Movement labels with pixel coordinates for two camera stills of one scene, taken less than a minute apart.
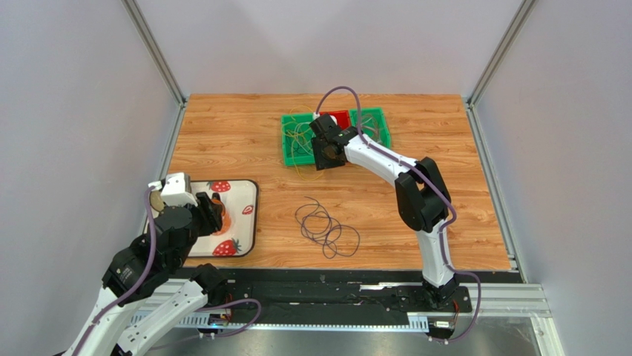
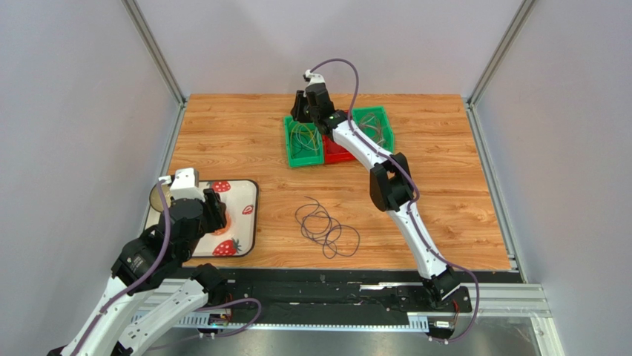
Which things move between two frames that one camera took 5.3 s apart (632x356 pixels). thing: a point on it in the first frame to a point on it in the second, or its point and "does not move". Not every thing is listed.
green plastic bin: x=373 y=123 does not move
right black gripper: x=326 y=150 to x=306 y=106
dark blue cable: x=319 y=225 does not move
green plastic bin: x=297 y=146 does not move
